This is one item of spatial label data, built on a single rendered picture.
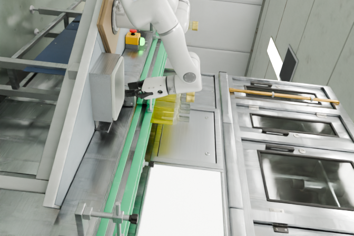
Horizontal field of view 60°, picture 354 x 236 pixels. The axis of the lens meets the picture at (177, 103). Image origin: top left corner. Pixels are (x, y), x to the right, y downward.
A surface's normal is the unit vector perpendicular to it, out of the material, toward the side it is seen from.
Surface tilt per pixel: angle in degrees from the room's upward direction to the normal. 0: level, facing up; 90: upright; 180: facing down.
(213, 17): 90
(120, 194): 90
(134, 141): 90
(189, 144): 90
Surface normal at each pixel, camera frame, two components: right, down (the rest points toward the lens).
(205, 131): 0.08, -0.81
